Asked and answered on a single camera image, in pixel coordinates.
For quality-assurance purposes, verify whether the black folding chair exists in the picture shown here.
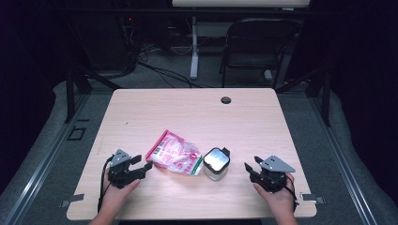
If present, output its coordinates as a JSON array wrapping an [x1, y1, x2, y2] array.
[[219, 17, 303, 90]]

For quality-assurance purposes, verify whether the dark equipment with red light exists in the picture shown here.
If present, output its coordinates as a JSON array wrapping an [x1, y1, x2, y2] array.
[[88, 13, 137, 71]]

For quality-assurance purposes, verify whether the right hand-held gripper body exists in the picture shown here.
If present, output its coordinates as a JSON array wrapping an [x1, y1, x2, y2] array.
[[249, 155, 297, 193]]

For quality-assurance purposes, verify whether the person's right hand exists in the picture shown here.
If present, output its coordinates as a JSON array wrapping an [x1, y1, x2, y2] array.
[[253, 173, 299, 218]]

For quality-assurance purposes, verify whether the person's left hand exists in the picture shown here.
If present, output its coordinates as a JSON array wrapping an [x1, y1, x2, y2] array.
[[100, 173, 141, 216]]

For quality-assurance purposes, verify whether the white desk leg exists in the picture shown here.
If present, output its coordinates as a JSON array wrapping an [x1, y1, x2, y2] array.
[[190, 15, 200, 80]]

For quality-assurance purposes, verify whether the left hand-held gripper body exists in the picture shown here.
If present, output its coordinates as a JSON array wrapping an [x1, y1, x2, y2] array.
[[107, 148, 141, 189]]

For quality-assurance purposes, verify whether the pink printed plastic bag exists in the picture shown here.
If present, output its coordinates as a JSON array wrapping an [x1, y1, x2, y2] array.
[[145, 129, 204, 176]]

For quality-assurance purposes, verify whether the black floor cable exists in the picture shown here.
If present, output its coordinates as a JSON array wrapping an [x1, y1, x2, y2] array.
[[136, 59, 217, 89]]

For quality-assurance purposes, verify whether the glass jar with black lid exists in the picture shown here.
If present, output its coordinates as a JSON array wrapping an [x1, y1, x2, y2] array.
[[202, 146, 232, 182]]

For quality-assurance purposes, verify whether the right hand-held gripper black cable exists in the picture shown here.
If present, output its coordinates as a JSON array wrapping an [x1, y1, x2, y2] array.
[[284, 173, 300, 214]]

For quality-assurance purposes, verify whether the aluminium floor rail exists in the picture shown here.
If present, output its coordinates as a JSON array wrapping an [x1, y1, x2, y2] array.
[[308, 93, 378, 225], [0, 93, 92, 225]]

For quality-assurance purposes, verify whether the black metal stand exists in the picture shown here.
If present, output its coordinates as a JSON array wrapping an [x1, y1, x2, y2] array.
[[64, 66, 122, 124], [275, 66, 332, 128]]

